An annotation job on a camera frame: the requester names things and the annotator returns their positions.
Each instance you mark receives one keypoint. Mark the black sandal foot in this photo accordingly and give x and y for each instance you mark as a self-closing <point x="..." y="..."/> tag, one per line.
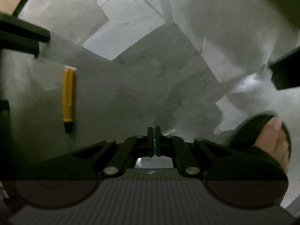
<point x="264" y="135"/>

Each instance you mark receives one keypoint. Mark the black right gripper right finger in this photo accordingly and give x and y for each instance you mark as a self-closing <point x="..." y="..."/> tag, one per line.
<point x="198" y="158"/>

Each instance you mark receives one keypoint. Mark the yellow handled screwdriver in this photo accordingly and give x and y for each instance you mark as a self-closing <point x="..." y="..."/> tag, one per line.
<point x="67" y="100"/>

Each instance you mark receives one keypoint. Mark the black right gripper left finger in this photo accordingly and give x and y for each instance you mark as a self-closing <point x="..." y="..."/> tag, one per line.
<point x="107" y="158"/>

